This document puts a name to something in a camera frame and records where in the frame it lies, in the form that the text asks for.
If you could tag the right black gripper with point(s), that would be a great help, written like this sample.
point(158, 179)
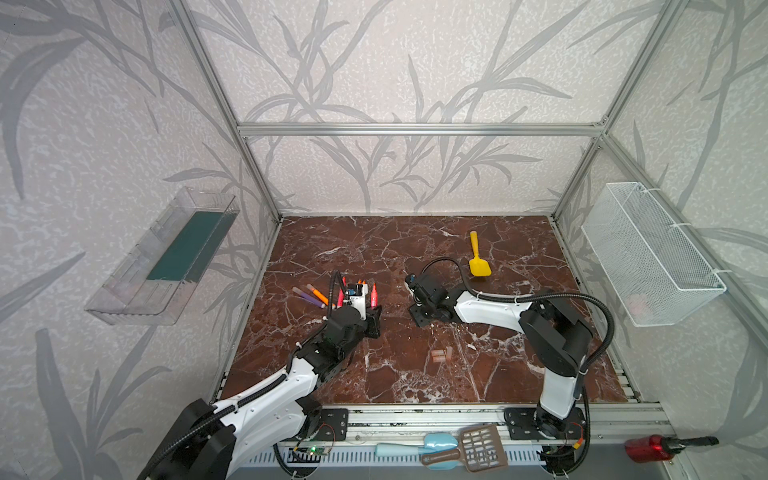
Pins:
point(420, 305)

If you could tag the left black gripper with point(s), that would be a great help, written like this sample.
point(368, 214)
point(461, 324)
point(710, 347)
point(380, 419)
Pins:
point(369, 318)

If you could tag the purple highlighter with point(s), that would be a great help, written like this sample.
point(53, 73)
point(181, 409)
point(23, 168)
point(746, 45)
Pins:
point(308, 297)

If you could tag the orange highlighter lone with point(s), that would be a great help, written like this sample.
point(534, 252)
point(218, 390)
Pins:
point(318, 294)

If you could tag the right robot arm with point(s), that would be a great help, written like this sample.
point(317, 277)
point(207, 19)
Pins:
point(559, 335)

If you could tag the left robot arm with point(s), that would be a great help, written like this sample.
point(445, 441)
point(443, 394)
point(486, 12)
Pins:
point(211, 441)

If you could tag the yellow plastic scoop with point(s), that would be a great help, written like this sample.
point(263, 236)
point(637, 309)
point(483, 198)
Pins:
point(478, 266)

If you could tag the light blue brush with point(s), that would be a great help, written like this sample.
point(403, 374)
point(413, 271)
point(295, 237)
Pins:
point(432, 443)

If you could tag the brown slotted litter scoop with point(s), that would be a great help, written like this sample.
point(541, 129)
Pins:
point(479, 449)

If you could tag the red bottle black nozzle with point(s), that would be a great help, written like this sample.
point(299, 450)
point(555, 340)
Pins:
point(658, 448)

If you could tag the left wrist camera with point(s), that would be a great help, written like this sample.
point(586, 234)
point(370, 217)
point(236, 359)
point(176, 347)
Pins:
point(357, 298)

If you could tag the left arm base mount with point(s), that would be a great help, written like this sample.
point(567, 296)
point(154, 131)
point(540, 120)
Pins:
point(327, 424)

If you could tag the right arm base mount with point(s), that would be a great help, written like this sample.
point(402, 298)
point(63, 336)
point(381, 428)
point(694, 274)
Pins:
point(534, 423)

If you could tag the clear plastic wall tray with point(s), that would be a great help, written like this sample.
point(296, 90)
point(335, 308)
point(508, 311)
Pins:
point(159, 275)

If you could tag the aluminium front rail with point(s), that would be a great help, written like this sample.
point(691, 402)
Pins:
point(410, 423)

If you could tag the white wire basket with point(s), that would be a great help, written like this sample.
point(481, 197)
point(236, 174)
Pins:
point(657, 273)

